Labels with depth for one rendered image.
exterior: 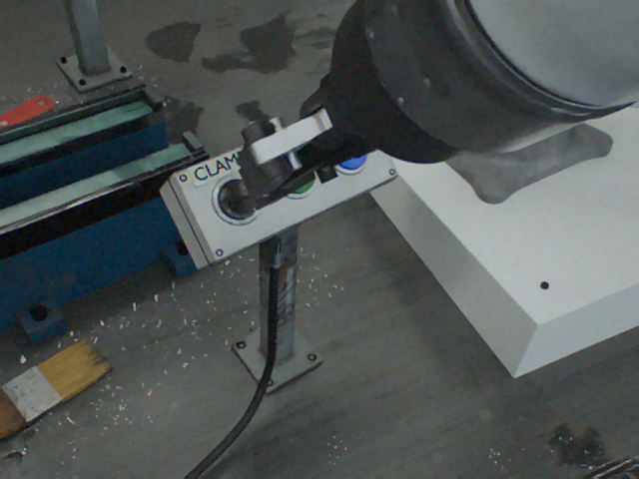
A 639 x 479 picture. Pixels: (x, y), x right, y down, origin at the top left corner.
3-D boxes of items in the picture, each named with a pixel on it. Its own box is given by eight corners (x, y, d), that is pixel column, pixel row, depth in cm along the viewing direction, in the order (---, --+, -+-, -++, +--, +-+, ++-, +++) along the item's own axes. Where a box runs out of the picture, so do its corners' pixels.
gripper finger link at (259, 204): (306, 183, 42) (296, 188, 42) (266, 207, 49) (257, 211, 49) (284, 136, 42) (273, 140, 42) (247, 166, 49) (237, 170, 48)
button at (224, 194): (224, 229, 53) (231, 225, 52) (206, 192, 53) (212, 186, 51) (259, 214, 54) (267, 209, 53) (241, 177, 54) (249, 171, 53)
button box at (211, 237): (197, 272, 56) (216, 264, 51) (156, 189, 56) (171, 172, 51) (372, 190, 63) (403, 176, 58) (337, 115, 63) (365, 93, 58)
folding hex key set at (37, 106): (6, 146, 95) (2, 134, 93) (-12, 135, 96) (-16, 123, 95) (62, 114, 100) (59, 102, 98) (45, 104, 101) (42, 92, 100)
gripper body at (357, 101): (507, -87, 29) (387, 22, 37) (325, -26, 25) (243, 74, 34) (585, 95, 29) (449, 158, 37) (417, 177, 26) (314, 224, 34)
